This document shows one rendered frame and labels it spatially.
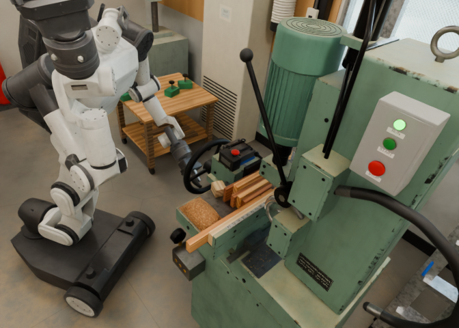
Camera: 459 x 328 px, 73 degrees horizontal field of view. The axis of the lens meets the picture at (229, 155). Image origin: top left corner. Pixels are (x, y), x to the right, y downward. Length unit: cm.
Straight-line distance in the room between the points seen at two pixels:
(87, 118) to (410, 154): 66
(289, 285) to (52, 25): 92
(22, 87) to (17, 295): 140
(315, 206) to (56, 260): 153
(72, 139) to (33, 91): 15
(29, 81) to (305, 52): 69
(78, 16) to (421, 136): 62
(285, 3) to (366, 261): 179
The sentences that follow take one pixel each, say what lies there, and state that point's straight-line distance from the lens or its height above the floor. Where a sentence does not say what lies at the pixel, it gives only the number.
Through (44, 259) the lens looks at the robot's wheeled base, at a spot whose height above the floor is 17.
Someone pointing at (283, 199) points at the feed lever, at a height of 112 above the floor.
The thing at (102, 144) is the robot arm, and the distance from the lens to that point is 80.
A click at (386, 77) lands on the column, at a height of 150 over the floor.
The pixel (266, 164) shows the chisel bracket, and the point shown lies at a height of 106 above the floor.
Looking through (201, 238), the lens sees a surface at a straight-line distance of 95.
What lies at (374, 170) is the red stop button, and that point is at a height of 136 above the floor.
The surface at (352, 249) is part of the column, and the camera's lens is 87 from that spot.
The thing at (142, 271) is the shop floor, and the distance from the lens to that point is 201.
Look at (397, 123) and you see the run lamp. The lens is 58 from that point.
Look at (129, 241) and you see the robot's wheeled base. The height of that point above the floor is 19.
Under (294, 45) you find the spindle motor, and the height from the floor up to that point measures 148.
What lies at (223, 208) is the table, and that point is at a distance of 108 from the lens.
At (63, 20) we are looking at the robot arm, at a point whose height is 153.
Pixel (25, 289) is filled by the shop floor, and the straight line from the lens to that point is 213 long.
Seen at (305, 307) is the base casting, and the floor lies 80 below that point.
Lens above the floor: 171
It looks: 38 degrees down
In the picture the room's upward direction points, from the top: 7 degrees clockwise
